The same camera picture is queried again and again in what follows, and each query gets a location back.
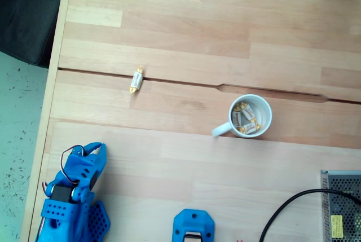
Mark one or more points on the white gold sweet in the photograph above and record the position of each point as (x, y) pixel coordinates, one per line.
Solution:
(136, 79)
(248, 113)
(237, 118)
(249, 128)

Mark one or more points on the white printed mug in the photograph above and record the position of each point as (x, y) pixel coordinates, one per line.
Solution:
(266, 112)

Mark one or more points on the raised wooden base board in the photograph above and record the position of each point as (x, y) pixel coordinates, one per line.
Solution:
(197, 174)

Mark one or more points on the perforated metal power supply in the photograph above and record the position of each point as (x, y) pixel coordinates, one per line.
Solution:
(342, 197)

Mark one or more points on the blue post base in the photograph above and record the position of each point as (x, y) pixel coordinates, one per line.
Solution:
(194, 219)

